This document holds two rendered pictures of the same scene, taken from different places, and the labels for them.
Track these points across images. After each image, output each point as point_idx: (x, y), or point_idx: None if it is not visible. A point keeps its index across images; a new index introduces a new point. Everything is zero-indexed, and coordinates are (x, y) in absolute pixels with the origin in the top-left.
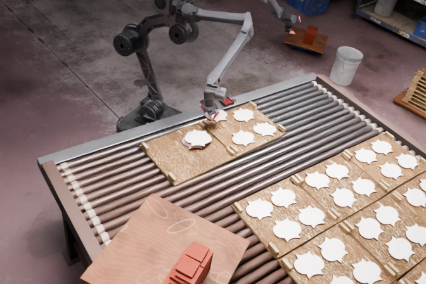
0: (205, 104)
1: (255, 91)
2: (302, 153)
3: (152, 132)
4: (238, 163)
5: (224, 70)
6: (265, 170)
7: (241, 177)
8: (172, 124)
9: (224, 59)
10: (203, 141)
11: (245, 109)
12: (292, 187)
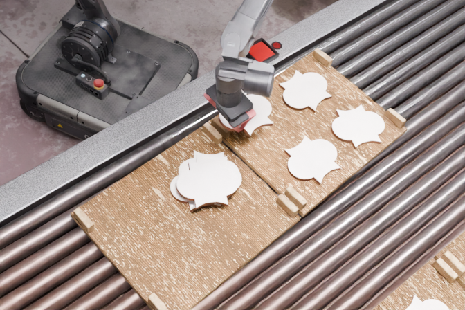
0: (220, 101)
1: (321, 14)
2: (448, 178)
3: (97, 165)
4: (308, 230)
5: (262, 13)
6: (372, 239)
7: (320, 274)
8: (141, 136)
9: None
10: (223, 187)
11: (308, 73)
12: (441, 288)
